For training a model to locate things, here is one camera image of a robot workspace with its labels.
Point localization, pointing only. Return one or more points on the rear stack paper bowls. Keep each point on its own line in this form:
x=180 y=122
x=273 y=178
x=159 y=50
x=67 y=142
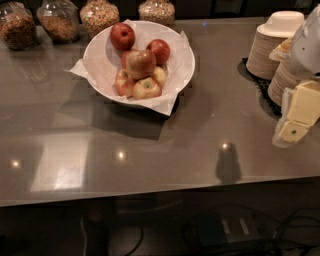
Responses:
x=280 y=25

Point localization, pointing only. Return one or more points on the glass jar brown cereal far left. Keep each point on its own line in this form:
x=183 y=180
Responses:
x=17 y=26

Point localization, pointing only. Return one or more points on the white bowl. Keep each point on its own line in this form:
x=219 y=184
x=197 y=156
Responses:
x=100 y=56

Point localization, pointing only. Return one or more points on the yellow apple right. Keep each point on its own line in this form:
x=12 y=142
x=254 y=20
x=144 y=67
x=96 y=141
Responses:
x=160 y=76

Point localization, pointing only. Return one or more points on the red apple right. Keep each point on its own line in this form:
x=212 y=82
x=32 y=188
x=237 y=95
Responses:
x=160 y=49

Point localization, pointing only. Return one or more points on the red-yellow apple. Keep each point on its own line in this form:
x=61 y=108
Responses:
x=124 y=83
x=139 y=63

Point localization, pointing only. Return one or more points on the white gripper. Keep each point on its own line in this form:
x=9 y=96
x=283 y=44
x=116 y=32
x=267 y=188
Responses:
x=306 y=50

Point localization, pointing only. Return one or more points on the yellow-red apple front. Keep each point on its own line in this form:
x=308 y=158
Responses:
x=147 y=88

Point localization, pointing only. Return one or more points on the red-yellow apple lower left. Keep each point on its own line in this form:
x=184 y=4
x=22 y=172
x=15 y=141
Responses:
x=124 y=83

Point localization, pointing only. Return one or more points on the black power box below table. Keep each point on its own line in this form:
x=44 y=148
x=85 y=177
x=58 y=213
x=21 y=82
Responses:
x=225 y=231

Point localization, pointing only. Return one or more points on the glass jar brown cereal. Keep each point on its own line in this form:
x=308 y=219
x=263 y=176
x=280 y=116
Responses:
x=59 y=18
x=17 y=26

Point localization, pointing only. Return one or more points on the white paper liner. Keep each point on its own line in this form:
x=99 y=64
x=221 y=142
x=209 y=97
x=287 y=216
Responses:
x=173 y=50

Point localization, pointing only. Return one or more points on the black mat under bowls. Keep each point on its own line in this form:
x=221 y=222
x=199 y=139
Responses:
x=262 y=85

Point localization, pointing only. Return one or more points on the glass jar colourful cereal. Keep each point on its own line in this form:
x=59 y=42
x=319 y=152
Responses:
x=98 y=15

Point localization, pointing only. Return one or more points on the dark red apple top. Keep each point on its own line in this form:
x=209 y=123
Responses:
x=122 y=36

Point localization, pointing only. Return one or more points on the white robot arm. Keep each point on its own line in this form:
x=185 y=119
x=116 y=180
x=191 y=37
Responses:
x=304 y=55

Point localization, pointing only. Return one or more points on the red-yellow apple centre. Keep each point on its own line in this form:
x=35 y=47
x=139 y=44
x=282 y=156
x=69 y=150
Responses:
x=139 y=63

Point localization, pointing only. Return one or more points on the glass jar light cereal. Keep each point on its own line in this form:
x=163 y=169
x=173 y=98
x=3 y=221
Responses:
x=157 y=11

